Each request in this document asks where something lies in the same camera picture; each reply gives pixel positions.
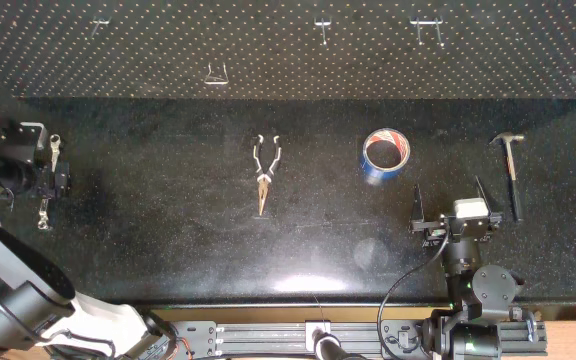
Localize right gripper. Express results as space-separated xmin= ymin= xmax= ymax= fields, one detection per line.
xmin=408 ymin=175 xmax=504 ymax=247

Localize hammer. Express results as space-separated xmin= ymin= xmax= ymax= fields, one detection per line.
xmin=488 ymin=132 xmax=525 ymax=224

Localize roll of blue tape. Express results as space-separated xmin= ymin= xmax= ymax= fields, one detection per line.
xmin=360 ymin=127 xmax=412 ymax=185

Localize pliers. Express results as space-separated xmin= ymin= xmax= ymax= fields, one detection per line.
xmin=251 ymin=133 xmax=283 ymax=217

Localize wrench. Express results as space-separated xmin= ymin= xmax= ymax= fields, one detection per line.
xmin=37 ymin=133 xmax=63 ymax=231

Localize black pegboard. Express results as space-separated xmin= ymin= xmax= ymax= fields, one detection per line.
xmin=0 ymin=0 xmax=576 ymax=100

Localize metal hook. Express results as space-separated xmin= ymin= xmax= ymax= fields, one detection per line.
xmin=313 ymin=16 xmax=333 ymax=47
xmin=90 ymin=16 xmax=112 ymax=40
xmin=203 ymin=62 xmax=230 ymax=86
xmin=409 ymin=16 xmax=446 ymax=49

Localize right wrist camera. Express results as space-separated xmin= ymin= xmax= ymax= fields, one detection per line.
xmin=453 ymin=197 xmax=489 ymax=220

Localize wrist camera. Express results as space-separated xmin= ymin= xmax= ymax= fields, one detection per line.
xmin=18 ymin=121 xmax=50 ymax=151
xmin=453 ymin=197 xmax=489 ymax=220

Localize black cable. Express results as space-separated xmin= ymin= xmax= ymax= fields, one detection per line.
xmin=32 ymin=327 xmax=119 ymax=360
xmin=376 ymin=228 xmax=452 ymax=360

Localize mounting rail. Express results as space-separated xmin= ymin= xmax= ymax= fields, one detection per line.
xmin=165 ymin=319 xmax=549 ymax=360

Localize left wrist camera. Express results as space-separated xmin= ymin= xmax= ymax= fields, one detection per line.
xmin=18 ymin=121 xmax=50 ymax=151

